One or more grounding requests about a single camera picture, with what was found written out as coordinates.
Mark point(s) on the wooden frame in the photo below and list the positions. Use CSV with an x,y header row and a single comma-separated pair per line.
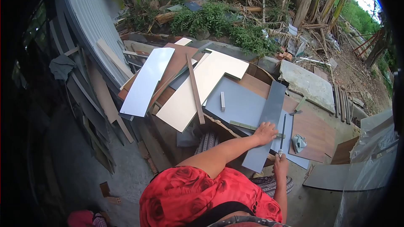
x,y
371,47

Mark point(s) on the person's left fingers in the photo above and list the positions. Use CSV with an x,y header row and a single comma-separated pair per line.
x,y
273,131

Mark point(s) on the brown wood laminate board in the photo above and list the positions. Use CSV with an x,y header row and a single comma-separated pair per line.
x,y
312,135

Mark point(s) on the large grey floor panel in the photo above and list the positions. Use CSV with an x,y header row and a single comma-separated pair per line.
x,y
328,176

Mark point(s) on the person's right hand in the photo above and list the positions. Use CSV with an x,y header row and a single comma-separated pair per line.
x,y
281,167

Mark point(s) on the short green strip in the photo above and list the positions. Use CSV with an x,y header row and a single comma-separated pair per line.
x,y
300,104

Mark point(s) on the long glossy white panel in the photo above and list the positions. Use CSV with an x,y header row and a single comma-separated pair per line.
x,y
146,82

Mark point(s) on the green ruler strip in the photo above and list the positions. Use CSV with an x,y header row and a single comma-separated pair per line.
x,y
241,125

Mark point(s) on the row of dark rods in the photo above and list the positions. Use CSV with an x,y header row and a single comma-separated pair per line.
x,y
342,104

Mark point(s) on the cream notched board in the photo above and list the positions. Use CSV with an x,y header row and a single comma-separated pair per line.
x,y
195,91

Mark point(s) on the dark grey narrow board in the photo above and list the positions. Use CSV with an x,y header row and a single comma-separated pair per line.
x,y
273,104

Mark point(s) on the crumpled pale green cloth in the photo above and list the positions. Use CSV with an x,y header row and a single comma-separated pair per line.
x,y
298,143

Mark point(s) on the torn cardboard box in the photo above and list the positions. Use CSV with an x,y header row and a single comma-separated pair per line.
x,y
221,131

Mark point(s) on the small wooden offcut blocks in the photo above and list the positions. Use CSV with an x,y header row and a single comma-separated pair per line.
x,y
109,194

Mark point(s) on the small brown board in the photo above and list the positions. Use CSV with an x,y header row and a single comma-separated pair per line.
x,y
344,151

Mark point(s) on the person's left hand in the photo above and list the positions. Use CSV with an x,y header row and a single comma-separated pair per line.
x,y
265,134

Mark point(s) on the clear plastic sheet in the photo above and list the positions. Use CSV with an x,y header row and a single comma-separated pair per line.
x,y
369,170

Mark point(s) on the person's body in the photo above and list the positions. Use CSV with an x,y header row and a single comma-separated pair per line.
x,y
195,195

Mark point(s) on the person's right fingers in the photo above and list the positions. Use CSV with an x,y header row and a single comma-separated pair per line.
x,y
279,159

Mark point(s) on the small white block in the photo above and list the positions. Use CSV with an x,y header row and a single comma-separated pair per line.
x,y
222,101

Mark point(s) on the stack of leaning boards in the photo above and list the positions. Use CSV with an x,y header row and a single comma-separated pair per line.
x,y
101,101

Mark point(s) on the brown wooden slat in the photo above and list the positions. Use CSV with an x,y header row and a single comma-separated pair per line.
x,y
195,88

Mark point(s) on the grey concrete slab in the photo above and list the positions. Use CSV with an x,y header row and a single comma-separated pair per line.
x,y
307,83

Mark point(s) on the thin black cutting tool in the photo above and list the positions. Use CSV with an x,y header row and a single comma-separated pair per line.
x,y
283,129

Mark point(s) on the light grey-blue board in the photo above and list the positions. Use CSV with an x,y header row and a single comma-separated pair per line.
x,y
240,101

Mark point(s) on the green bush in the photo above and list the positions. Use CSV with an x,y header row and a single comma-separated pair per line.
x,y
217,22

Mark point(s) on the reddish brown board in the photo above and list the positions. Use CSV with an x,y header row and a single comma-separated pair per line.
x,y
178,61

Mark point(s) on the grey hanging cloth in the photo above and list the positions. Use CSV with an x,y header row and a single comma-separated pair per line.
x,y
61,66

